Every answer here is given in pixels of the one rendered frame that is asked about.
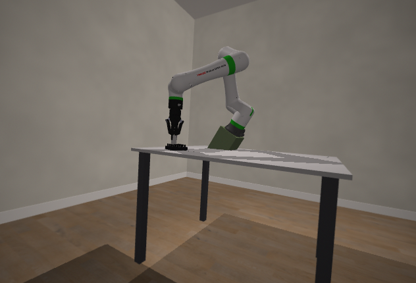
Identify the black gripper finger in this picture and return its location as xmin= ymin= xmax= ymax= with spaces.
xmin=165 ymin=118 xmax=175 ymax=144
xmin=174 ymin=118 xmax=184 ymax=144

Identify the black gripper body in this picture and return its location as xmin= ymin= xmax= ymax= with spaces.
xmin=169 ymin=109 xmax=181 ymax=124

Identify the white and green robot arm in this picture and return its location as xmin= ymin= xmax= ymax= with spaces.
xmin=168 ymin=47 xmax=255 ymax=137

